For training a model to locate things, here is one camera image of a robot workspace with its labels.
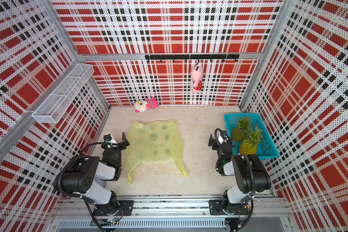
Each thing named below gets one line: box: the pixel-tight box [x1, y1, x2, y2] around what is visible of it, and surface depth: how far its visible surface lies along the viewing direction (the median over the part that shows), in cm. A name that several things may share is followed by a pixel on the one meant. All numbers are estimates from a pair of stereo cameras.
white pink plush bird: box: [133, 97, 159, 113], surface depth 117 cm
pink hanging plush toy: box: [190, 60, 204, 93], surface depth 95 cm
